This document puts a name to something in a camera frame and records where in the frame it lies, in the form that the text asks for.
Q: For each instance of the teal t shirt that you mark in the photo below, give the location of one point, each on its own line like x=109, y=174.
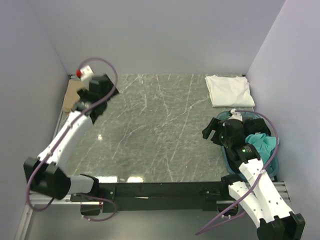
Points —
x=263, y=143

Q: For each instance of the tan t shirt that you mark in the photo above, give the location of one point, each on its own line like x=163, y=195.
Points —
x=71, y=96

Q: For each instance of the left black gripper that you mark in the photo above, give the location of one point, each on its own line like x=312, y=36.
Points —
x=82, y=93

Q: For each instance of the teal plastic laundry basket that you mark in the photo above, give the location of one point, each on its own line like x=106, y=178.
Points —
x=272, y=168

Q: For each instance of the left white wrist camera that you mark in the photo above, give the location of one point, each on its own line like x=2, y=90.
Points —
x=85, y=74

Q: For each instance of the folded white t shirt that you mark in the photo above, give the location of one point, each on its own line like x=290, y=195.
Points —
x=229, y=91

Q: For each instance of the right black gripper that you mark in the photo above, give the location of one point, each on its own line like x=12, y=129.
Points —
x=216, y=124

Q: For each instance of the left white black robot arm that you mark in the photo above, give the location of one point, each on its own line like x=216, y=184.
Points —
x=46, y=174

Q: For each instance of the black t shirt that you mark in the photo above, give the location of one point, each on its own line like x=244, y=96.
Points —
x=256, y=126

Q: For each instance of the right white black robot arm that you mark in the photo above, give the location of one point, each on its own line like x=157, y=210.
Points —
x=258, y=196

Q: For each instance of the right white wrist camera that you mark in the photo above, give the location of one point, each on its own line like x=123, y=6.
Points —
x=234, y=117

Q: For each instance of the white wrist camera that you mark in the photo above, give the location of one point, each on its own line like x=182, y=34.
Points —
x=85, y=74
x=234, y=117

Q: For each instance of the black base beam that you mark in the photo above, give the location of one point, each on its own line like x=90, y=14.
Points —
x=144, y=196

